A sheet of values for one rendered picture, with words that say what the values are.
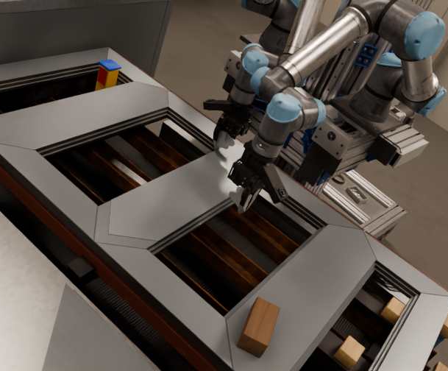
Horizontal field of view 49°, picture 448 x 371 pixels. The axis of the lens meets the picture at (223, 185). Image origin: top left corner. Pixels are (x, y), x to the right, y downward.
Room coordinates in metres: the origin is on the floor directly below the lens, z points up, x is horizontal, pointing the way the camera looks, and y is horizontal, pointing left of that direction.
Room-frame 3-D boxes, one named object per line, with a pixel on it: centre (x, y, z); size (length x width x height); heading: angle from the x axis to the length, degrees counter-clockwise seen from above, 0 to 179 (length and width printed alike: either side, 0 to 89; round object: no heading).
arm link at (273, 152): (1.08, -0.06, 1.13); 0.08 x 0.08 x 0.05
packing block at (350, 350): (0.86, -0.46, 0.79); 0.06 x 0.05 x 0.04; 156
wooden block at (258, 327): (0.75, -0.20, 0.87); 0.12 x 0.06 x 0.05; 175
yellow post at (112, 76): (1.60, 0.56, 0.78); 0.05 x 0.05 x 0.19; 66
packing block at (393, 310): (1.07, -0.60, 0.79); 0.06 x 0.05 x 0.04; 156
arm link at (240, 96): (1.41, 0.06, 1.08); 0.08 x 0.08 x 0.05
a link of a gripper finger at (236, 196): (1.07, -0.05, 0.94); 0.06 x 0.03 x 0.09; 66
